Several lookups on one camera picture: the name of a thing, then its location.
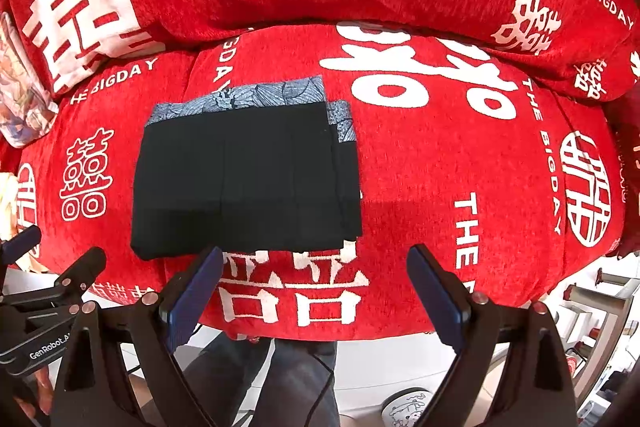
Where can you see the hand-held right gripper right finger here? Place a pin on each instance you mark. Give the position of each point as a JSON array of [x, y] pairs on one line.
[[440, 302]]

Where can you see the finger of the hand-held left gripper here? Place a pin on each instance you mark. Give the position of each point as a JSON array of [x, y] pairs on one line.
[[22, 242], [87, 267]]

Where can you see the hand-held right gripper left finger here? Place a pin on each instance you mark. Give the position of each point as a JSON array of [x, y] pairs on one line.
[[192, 302]]

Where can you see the black pants with grey waistband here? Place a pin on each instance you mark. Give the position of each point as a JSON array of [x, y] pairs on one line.
[[240, 177]]

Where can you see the person's left hand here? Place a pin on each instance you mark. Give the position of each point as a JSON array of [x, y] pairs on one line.
[[45, 394]]

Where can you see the white printed slipper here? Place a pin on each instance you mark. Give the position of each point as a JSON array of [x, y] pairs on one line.
[[405, 409]]

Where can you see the red printed sofa cover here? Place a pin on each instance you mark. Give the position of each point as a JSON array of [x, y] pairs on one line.
[[425, 187]]

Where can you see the person's grey jeans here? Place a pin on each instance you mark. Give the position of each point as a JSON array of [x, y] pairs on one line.
[[295, 387]]

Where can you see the pale patterned pillow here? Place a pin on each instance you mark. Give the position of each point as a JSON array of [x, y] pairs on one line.
[[25, 107]]

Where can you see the grey metal rack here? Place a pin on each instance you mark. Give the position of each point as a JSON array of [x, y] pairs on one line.
[[607, 337]]

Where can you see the dark red cushion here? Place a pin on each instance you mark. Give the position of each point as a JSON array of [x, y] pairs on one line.
[[630, 167]]

